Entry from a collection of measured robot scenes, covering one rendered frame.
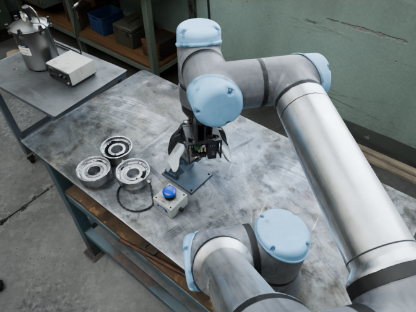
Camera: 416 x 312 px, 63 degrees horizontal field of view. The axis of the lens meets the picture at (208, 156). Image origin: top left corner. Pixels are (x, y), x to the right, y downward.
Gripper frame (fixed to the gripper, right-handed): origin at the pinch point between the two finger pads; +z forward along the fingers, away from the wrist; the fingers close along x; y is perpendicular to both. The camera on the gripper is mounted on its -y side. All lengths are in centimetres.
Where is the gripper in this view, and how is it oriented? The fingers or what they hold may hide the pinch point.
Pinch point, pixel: (198, 164)
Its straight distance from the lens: 81.4
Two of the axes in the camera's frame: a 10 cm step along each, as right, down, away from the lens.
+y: 2.3, 6.9, -6.8
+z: -0.1, 7.0, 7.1
